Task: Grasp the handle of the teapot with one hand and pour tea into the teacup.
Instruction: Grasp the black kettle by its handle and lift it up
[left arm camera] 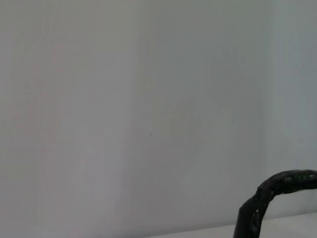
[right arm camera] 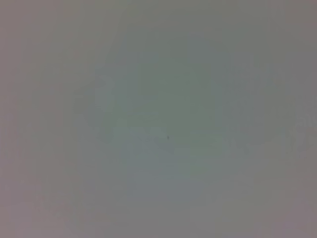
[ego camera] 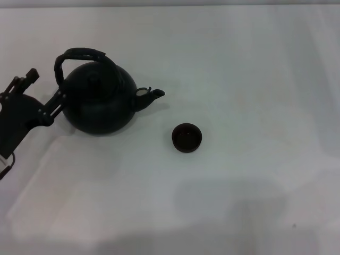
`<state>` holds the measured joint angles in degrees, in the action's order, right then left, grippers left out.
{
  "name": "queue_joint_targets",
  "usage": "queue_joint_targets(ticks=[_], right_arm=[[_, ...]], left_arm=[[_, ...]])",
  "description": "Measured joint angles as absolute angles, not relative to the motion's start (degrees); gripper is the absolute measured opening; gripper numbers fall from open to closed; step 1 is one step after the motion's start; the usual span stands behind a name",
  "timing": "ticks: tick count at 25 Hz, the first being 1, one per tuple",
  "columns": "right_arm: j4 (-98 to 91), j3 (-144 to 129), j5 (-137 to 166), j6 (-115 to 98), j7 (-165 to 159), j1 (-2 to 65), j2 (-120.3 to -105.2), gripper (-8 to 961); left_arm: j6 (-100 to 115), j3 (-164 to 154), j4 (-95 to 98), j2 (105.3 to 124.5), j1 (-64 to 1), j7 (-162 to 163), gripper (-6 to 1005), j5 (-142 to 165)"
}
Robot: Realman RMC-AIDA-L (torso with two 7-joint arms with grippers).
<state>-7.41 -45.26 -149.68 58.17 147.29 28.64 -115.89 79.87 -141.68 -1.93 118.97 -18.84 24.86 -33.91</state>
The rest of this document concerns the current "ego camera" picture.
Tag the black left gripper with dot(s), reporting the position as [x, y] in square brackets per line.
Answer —
[16, 117]

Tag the small dark teacup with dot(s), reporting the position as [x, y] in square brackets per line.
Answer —
[186, 137]

